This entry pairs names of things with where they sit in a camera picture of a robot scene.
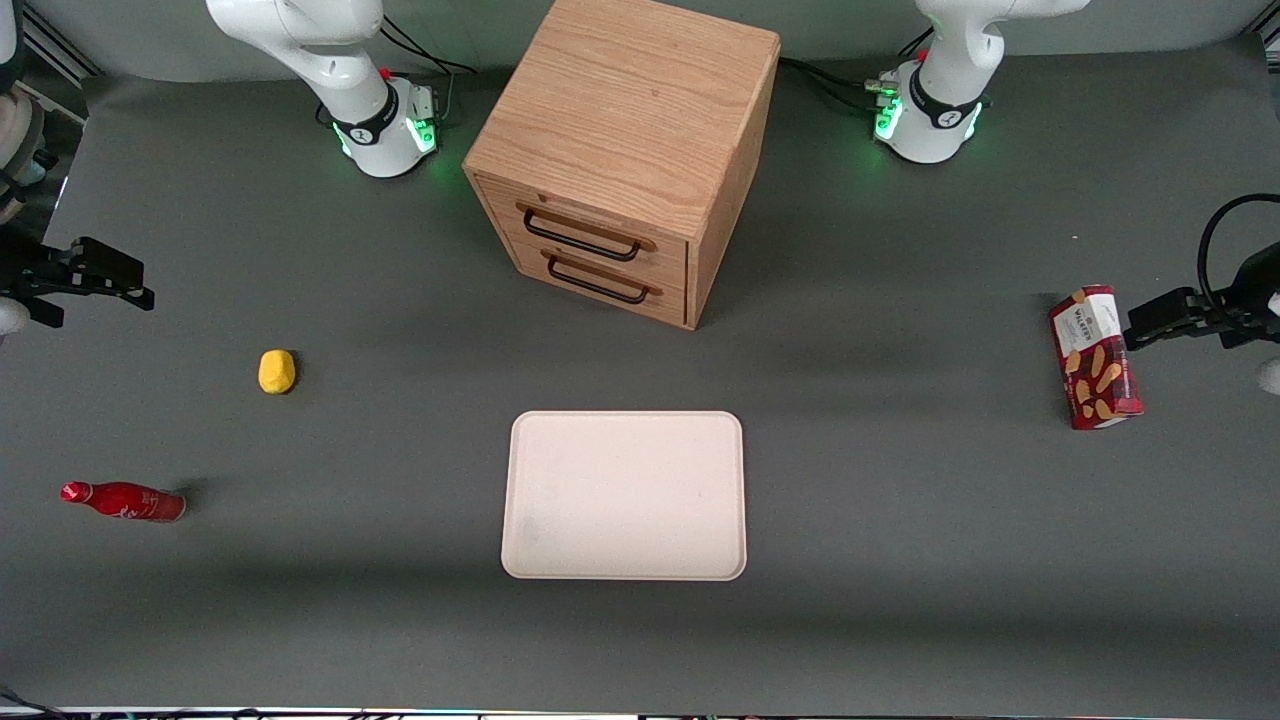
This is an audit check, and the black looped gripper cable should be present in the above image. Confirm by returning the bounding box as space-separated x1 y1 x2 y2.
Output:
1197 194 1280 311

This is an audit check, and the red coke bottle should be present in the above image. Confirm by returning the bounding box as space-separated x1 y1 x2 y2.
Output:
60 480 188 524

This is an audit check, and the black arm base cable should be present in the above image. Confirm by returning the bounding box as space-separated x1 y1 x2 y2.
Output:
778 28 936 113
375 15 479 126

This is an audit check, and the wooden drawer front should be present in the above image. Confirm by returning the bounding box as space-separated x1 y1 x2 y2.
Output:
472 175 691 286
497 232 691 329

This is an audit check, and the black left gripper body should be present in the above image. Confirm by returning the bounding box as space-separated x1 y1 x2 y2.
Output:
1215 243 1280 323

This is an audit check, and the cream plastic tray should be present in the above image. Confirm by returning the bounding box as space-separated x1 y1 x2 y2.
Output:
500 410 749 582

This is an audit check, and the wooden drawer cabinet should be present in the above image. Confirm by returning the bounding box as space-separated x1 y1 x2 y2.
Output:
462 0 783 331

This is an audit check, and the dark metal drawer handle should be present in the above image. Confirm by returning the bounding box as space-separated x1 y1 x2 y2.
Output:
515 200 659 263
540 250 664 305

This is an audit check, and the small yellow lemon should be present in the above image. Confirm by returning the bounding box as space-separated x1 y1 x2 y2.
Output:
258 348 298 396

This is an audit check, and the red tartan cookie box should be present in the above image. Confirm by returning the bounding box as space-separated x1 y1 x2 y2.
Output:
1048 284 1145 431

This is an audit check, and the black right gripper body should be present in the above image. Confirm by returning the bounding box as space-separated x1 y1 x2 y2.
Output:
0 245 76 300

